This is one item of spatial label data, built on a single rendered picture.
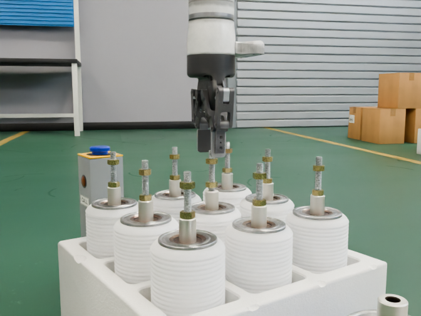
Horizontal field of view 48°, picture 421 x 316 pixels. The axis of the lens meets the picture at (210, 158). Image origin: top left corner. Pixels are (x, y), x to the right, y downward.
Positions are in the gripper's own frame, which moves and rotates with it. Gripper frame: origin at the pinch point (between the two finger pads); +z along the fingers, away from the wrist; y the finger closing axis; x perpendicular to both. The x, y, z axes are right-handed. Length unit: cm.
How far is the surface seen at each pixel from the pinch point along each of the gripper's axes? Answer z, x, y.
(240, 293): 17.4, -1.6, 16.7
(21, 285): 35, -31, -41
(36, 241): 35, -28, -74
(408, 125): 16, 276, -260
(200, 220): 11.0, -2.8, 3.5
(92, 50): -59, 29, -489
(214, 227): 12.1, -0.8, 4.5
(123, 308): 18.6, -16.2, 13.5
